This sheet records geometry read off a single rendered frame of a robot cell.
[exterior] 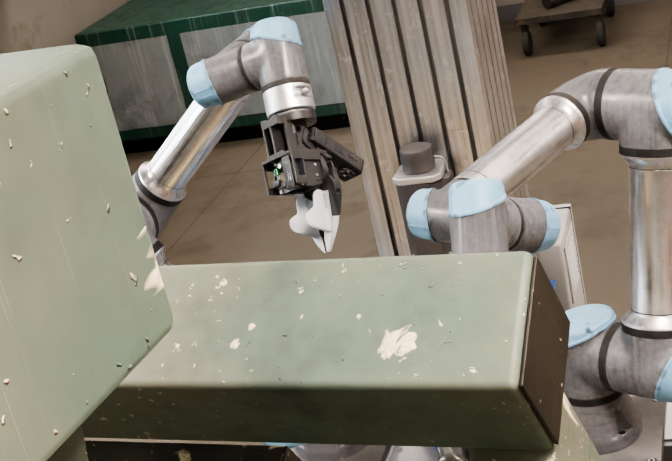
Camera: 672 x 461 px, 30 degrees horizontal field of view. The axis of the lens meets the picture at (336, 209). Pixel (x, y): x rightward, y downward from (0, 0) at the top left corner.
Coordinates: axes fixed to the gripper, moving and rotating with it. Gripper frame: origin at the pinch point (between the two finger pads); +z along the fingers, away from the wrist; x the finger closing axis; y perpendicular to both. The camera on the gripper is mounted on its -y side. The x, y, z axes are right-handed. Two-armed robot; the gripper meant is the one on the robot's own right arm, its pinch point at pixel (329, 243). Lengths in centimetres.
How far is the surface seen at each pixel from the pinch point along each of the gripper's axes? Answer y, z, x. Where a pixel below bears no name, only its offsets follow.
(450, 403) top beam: 70, 28, 79
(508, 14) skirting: -602, -246, -381
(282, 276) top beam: 72, 17, 69
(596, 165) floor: -394, -76, -205
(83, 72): 110, 17, 103
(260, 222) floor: -292, -88, -344
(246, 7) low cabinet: -355, -231, -389
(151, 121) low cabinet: -340, -191, -481
